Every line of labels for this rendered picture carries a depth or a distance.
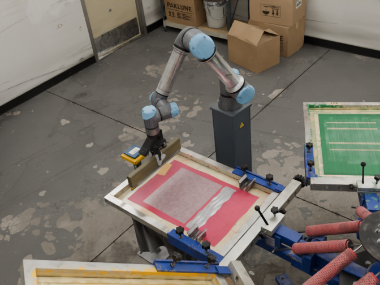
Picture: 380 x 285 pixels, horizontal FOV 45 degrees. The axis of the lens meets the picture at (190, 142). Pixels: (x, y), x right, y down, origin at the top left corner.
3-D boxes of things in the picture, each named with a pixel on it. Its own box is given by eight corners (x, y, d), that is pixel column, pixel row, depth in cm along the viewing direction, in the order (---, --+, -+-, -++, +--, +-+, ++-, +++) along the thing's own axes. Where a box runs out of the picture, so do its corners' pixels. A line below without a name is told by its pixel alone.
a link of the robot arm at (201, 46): (246, 83, 264) (193, 22, 229) (260, 95, 253) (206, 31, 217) (232, 98, 266) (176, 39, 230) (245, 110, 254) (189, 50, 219)
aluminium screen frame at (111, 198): (104, 202, 254) (103, 197, 252) (172, 147, 288) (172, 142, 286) (218, 268, 211) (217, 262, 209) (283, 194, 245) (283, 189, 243)
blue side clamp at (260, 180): (232, 180, 260) (231, 170, 256) (237, 175, 263) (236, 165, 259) (278, 199, 243) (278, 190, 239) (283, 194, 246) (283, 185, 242)
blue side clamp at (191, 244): (168, 242, 228) (166, 233, 224) (175, 236, 231) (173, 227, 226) (216, 271, 211) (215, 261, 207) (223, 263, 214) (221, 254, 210)
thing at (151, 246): (139, 252, 278) (126, 202, 252) (143, 248, 280) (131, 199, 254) (198, 289, 252) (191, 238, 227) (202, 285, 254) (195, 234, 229)
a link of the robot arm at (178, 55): (178, 17, 236) (143, 100, 253) (187, 24, 228) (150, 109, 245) (196, 24, 243) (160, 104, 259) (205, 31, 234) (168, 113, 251)
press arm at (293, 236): (263, 234, 219) (263, 227, 216) (270, 226, 223) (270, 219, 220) (296, 250, 210) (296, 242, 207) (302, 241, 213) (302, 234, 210)
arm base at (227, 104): (229, 95, 284) (228, 81, 278) (248, 103, 275) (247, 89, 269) (212, 106, 276) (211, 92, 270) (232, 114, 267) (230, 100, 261)
